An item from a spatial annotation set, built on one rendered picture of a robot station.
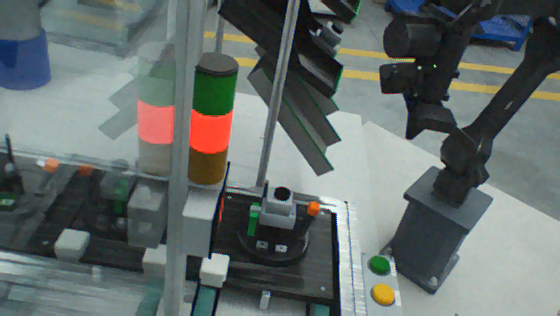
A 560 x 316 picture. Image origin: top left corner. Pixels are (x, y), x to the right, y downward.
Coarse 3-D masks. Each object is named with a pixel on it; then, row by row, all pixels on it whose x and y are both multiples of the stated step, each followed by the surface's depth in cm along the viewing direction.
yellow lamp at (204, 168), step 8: (192, 152) 57; (200, 152) 56; (216, 152) 57; (224, 152) 58; (192, 160) 58; (200, 160) 57; (208, 160) 57; (216, 160) 57; (224, 160) 59; (192, 168) 58; (200, 168) 58; (208, 168) 58; (216, 168) 58; (224, 168) 60; (192, 176) 59; (200, 176) 58; (208, 176) 58; (216, 176) 59; (224, 176) 61; (200, 184) 59; (208, 184) 59
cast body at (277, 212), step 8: (272, 192) 88; (280, 192) 86; (288, 192) 87; (264, 200) 90; (272, 200) 86; (280, 200) 86; (288, 200) 87; (256, 208) 89; (264, 208) 88; (272, 208) 86; (280, 208) 86; (288, 208) 86; (264, 216) 88; (272, 216) 88; (280, 216) 87; (288, 216) 87; (264, 224) 89; (272, 224) 89; (280, 224) 89; (288, 224) 88
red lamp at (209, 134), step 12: (192, 120) 55; (204, 120) 54; (216, 120) 54; (228, 120) 55; (192, 132) 55; (204, 132) 55; (216, 132) 55; (228, 132) 56; (192, 144) 56; (204, 144) 56; (216, 144) 56
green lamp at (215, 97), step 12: (204, 84) 51; (216, 84) 51; (228, 84) 52; (204, 96) 52; (216, 96) 52; (228, 96) 53; (192, 108) 54; (204, 108) 53; (216, 108) 53; (228, 108) 54
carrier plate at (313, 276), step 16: (224, 208) 99; (240, 208) 100; (320, 208) 104; (224, 224) 95; (320, 224) 100; (224, 240) 92; (320, 240) 96; (240, 256) 89; (304, 256) 92; (320, 256) 93; (240, 272) 86; (256, 272) 87; (272, 272) 87; (288, 272) 88; (304, 272) 89; (320, 272) 89; (224, 288) 85; (240, 288) 85; (256, 288) 84; (272, 288) 85; (288, 288) 85; (304, 288) 86; (320, 288) 86; (320, 304) 86
